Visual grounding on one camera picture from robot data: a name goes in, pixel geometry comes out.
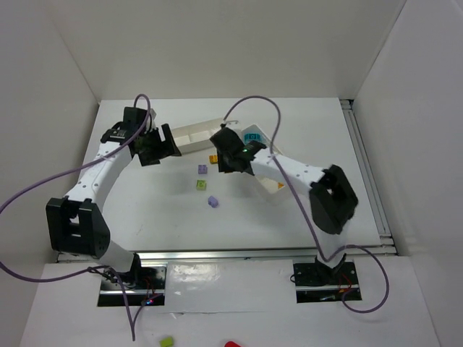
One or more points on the right white divided tray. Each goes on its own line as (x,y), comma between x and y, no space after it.
(267,173)

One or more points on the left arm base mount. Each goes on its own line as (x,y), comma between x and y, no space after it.
(149,288)

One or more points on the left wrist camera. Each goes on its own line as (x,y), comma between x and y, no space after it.
(152,116)

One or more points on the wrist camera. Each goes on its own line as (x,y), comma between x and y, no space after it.
(233,124)
(152,116)

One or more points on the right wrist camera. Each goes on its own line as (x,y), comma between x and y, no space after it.
(233,124)

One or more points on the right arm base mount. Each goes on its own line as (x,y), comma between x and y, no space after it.
(310,287)

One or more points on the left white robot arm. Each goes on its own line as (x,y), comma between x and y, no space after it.
(75,222)

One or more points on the teal square lego brick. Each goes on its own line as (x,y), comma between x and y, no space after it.
(252,136)

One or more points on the red object at edge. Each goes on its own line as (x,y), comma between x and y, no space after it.
(231,343)

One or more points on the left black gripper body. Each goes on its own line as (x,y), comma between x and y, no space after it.
(155,145)

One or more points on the aluminium side rail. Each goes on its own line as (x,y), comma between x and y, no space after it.
(387,241)

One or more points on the yellow-green base lego brick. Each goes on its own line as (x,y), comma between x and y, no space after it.
(201,185)

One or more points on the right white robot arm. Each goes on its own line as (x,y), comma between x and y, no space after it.
(324,195)

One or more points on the white divided tray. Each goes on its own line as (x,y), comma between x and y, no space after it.
(267,173)
(195,137)

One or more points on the aluminium front rail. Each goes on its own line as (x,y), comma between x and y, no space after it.
(227,254)

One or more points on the left white divided tray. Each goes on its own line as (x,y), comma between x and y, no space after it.
(195,137)

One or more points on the green lego outside workspace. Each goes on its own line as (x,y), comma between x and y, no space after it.
(166,342)

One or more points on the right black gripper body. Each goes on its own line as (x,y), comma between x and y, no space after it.
(227,152)

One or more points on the purple lego brick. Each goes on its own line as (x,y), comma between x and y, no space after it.
(202,169)
(213,202)

